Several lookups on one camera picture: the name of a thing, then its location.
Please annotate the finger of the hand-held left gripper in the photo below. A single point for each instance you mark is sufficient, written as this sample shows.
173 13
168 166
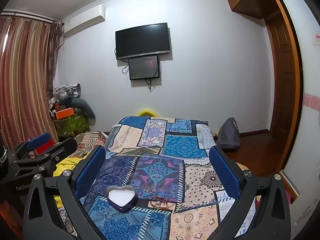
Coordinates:
65 145
40 139

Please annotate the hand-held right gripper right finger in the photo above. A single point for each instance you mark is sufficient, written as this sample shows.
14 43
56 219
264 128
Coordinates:
223 172

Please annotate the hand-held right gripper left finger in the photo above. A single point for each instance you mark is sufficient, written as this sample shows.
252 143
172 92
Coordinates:
91 171

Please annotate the heart-shaped tin box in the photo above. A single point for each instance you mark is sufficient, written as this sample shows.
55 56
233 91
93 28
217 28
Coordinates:
120 196

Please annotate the red object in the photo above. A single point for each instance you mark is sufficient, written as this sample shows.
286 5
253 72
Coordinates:
43 150

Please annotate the yellow fleece blanket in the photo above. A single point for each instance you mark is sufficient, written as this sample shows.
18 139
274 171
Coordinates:
67 163

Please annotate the green patterned box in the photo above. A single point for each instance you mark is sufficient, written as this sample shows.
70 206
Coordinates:
72 126

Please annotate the striped quilt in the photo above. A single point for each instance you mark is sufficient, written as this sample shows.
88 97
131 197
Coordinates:
90 140

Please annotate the orange box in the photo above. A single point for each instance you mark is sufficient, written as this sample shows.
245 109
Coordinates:
63 113

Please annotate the dark knit cloth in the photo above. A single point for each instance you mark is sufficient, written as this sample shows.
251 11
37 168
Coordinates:
2 156

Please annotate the grey backpack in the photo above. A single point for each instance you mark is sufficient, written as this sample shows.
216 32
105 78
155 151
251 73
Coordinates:
228 135

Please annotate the grey neck pillow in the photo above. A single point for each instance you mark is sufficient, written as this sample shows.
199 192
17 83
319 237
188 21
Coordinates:
83 105

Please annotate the pile of clothes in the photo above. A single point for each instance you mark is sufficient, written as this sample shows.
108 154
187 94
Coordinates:
65 92

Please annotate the striped brown curtain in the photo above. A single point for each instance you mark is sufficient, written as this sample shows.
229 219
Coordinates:
25 80

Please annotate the patchwork blanket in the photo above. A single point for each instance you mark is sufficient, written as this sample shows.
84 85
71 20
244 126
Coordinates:
160 170

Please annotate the yellow round object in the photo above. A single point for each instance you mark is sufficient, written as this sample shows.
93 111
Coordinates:
146 112

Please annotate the white sliding wardrobe door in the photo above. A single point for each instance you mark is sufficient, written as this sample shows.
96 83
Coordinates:
307 155

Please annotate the wooden door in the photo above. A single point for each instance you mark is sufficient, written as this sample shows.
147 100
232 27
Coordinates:
282 80

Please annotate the curtain rod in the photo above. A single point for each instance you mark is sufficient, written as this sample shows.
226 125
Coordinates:
27 15

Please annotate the white air conditioner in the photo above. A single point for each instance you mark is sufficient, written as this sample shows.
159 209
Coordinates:
85 20

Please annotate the pink sticker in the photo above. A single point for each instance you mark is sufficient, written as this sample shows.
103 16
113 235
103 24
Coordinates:
317 39

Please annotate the small black wall monitor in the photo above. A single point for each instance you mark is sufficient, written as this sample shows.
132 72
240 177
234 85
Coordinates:
143 67

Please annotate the black wall television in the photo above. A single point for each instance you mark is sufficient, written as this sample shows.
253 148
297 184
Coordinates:
142 41

